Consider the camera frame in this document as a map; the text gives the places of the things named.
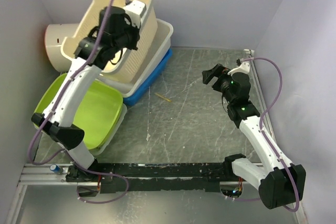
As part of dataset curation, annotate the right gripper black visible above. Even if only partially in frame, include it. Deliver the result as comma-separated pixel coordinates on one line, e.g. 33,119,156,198
202,63,234,104

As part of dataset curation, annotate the beige perforated plastic basket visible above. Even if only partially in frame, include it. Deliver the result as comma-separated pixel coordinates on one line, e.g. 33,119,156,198
61,0,158,83

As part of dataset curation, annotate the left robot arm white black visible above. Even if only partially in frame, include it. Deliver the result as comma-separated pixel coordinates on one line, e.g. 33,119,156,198
31,5,143,182

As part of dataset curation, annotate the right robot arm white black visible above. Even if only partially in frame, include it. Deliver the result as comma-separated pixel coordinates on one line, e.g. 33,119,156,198
202,63,306,211

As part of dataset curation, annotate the white cylindrical container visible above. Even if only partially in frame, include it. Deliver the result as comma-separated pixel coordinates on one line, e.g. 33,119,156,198
44,24,78,72

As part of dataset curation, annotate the white plastic tub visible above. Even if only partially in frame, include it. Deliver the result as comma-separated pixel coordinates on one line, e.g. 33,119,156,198
98,18,174,98

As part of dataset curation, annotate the small yellow stick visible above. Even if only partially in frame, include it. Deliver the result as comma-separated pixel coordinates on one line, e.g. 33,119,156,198
155,93,172,102

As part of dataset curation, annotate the blue plastic tray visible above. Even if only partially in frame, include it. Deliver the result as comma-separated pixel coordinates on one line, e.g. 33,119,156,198
123,48,173,106

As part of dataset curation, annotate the green plastic basin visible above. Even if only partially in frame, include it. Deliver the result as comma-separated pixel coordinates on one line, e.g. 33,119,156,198
33,73,124,150

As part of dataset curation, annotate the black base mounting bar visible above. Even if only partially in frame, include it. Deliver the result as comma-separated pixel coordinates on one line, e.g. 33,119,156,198
66,162,239,194

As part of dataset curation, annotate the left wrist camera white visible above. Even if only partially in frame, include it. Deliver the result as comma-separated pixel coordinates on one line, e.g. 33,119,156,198
123,0,146,28

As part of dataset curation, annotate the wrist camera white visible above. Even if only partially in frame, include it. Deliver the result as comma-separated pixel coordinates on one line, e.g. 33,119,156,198
227,59,250,76
123,0,146,28

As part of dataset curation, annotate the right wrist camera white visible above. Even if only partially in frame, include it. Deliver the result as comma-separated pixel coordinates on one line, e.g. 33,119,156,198
227,59,250,76

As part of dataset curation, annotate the aluminium rail frame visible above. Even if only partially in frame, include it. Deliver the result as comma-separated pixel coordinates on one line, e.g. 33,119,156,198
6,164,308,223

